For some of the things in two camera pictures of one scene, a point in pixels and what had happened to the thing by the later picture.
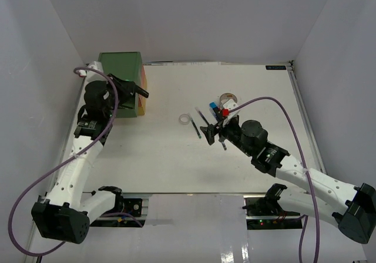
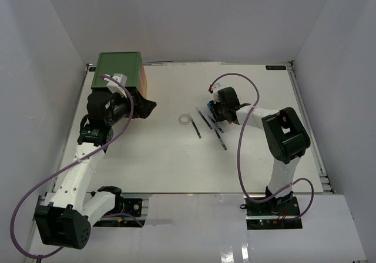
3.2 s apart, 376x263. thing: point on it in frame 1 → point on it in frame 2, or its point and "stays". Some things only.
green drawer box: [127, 64] stays
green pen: [195, 128] stays
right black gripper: [211, 131] → [214, 108]
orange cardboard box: [141, 100] stays
